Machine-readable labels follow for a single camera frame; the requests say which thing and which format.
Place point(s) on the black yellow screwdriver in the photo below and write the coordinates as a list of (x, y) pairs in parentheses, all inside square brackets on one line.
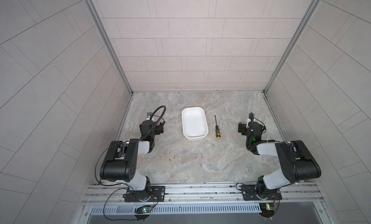
[(217, 130)]

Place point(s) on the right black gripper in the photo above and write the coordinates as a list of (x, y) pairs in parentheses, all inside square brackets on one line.
[(244, 127)]

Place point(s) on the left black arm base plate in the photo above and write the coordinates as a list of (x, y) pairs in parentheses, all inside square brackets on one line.
[(152, 194)]

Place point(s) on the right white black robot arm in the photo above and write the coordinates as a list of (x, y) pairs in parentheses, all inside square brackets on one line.
[(296, 161)]

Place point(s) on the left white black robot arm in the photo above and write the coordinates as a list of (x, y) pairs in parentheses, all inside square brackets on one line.
[(120, 163)]

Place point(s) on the white vented cable duct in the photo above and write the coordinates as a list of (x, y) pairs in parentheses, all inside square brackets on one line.
[(180, 209)]

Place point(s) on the white rectangular plastic bin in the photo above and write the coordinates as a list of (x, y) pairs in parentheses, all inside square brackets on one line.
[(194, 123)]

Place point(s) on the left green circuit board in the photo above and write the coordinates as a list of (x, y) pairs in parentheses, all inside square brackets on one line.
[(144, 209)]

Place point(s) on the right green circuit board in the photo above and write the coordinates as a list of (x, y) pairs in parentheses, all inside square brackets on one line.
[(268, 210)]

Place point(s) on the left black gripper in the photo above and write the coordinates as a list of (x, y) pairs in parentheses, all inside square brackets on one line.
[(157, 130)]

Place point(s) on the aluminium mounting rail frame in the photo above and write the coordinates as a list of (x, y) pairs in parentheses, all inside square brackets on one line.
[(201, 193)]

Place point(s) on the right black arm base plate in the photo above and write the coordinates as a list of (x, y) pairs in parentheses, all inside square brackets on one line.
[(257, 193)]

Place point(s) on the green circuit board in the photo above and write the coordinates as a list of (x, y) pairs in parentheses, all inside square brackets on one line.
[(144, 209), (268, 210)]

